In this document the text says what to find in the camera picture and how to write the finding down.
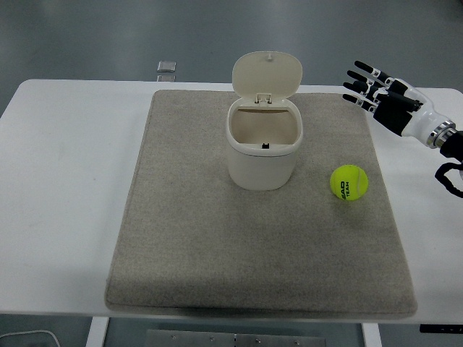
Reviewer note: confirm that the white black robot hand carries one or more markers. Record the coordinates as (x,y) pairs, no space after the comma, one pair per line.
(421,114)

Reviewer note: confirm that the yellow tennis ball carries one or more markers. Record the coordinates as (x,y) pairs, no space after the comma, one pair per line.
(349,182)

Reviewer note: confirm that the cream lidded plastic bin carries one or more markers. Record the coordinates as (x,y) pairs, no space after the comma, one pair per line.
(264,144)

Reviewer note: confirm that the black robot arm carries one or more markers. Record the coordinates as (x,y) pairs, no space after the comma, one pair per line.
(450,144)

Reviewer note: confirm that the beige fabric table mat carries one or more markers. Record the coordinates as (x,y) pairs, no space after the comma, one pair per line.
(253,231)

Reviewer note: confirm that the black table control panel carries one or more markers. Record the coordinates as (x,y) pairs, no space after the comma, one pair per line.
(441,328)

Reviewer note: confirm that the white table leg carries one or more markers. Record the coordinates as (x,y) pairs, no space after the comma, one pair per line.
(370,334)
(97,332)

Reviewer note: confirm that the silver floor socket plate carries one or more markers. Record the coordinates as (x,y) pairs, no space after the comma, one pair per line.
(166,66)

